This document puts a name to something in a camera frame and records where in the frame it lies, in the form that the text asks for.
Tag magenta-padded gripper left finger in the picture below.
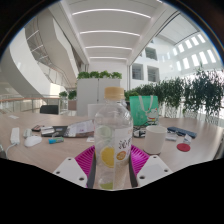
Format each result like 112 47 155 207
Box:
52 144 98 189

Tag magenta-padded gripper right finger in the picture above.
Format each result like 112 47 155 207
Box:
128 144 174 188

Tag clear lemon drink bottle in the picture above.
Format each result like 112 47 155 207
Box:
93 86 134 191

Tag white cup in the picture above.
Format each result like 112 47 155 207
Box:
143 125 168 155

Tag small teal tube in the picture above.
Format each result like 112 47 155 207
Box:
48 136 65 145

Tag flat round red coaster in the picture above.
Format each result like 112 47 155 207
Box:
176 142 191 153

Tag clear plastic document bag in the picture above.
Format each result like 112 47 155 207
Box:
63 119 95 139

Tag black notebook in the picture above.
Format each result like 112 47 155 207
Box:
40 125 69 138

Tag dark blue keyboard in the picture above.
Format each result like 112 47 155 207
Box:
166 125 198 139

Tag white computer mouse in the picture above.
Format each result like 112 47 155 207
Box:
23 135 43 148

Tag red and black phone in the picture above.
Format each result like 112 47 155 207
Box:
31 124 44 132

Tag small white adapter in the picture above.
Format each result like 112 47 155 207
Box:
22 128 33 139

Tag green tote bag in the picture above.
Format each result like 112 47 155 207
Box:
128 95 160 127

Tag white chair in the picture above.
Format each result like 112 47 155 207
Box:
87 102 100 118

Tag black office chair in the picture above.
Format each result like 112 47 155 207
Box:
39 104 60 116

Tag white power strip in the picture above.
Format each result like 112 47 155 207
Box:
9 127 21 145

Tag small potted green plant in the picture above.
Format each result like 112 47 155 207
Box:
59 89 78 111

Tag white cabinet with plants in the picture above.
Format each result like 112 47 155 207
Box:
76 70 123 117

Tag row of green plants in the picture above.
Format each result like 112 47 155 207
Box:
123 68 224 118

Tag ceiling strip lights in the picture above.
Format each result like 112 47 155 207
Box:
71 8 153 62

